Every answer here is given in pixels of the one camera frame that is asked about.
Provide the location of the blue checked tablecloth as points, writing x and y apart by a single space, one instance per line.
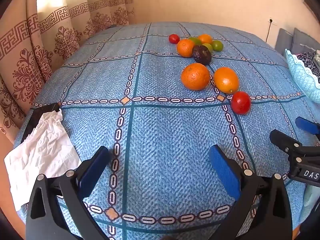
162 142

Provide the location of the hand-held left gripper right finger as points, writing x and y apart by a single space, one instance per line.
223 170

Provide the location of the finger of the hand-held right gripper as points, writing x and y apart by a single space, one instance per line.
307 125
285 141

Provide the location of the small red tomato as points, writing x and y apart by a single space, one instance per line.
174 38

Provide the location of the large red tomato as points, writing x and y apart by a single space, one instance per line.
240 102

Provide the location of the green tomato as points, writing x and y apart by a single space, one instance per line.
195 40
217 46

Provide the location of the medium round orange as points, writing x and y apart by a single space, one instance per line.
185 48

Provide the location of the dark brown avocado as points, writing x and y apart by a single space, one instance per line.
202 55

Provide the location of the grey pillow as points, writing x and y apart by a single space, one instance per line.
305 42

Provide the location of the light blue plastic lattice basket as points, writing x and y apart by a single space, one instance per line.
302 77

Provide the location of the beige patterned curtain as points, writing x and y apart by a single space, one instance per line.
25 55

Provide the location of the teal knitted cloth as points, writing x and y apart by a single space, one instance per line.
312 196

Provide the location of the leopard print cloth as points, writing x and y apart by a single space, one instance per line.
308 60

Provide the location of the oval orange citrus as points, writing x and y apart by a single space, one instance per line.
226 80

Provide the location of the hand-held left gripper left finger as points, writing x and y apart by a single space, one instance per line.
96 167

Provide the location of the yellow-green lime middle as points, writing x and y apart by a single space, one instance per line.
208 47

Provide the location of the black flat phone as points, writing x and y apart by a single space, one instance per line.
35 120

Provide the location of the small orange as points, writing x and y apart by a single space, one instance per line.
205 38

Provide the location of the white wall socket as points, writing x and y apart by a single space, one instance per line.
273 21

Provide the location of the large round orange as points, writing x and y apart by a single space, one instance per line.
195 77

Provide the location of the crumpled white tissue paper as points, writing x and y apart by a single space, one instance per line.
42 150

